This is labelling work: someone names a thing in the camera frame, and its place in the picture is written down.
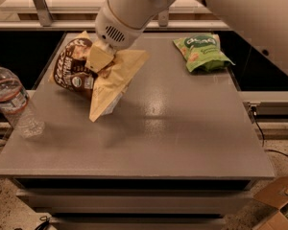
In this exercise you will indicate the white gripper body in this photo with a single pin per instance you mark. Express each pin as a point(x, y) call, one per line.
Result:
point(118, 28)

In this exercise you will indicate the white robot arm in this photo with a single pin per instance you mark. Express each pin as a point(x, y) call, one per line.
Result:
point(263, 23)

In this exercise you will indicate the grey drawer cabinet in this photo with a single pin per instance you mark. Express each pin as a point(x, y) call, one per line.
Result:
point(133, 204)

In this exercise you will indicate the green chip bag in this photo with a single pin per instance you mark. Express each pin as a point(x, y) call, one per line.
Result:
point(202, 52)

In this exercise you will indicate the clear plastic water bottle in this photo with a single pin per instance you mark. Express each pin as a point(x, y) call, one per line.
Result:
point(17, 107)

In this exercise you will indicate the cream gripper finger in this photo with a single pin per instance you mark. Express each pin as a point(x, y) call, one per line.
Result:
point(99, 57)

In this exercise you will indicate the metal window frame rail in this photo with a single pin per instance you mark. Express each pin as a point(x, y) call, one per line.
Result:
point(183, 14)

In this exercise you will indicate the brown sea salt chip bag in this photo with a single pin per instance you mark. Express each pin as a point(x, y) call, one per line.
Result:
point(105, 88)

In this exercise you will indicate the open cardboard box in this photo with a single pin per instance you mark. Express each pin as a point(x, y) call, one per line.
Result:
point(276, 196)

